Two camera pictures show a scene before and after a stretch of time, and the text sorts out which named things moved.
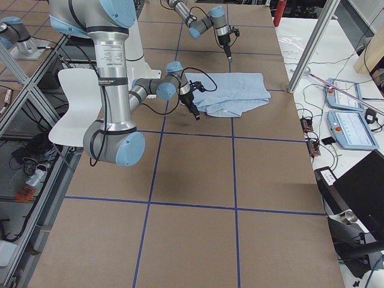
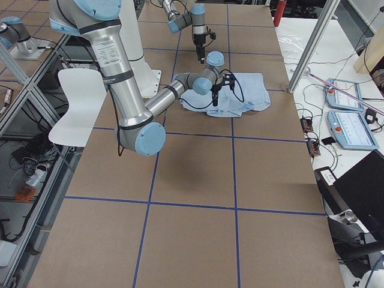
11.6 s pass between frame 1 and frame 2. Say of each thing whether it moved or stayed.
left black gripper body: moved
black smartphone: stayed
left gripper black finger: moved
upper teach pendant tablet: stayed
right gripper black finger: moved
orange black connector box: stayed
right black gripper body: moved
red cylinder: stayed
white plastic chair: stayed
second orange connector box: stayed
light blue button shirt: stayed
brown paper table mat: stayed
